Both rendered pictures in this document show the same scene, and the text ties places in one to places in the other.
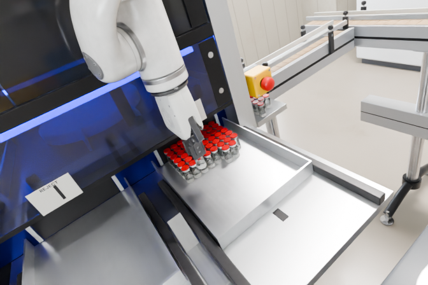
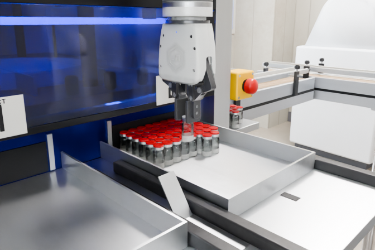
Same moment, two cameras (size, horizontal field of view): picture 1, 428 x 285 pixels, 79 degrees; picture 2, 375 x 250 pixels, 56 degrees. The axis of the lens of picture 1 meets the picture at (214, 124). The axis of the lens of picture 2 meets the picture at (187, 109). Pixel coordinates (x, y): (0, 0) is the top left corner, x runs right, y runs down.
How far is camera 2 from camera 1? 33 cm
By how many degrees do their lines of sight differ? 25
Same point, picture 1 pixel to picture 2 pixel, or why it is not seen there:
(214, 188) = (196, 174)
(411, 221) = not seen: outside the picture
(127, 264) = (85, 233)
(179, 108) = (203, 41)
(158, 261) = (137, 230)
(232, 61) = (224, 46)
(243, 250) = (256, 221)
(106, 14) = not seen: outside the picture
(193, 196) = not seen: hidden behind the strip
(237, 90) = (221, 82)
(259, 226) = (268, 204)
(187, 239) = (179, 206)
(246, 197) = (241, 182)
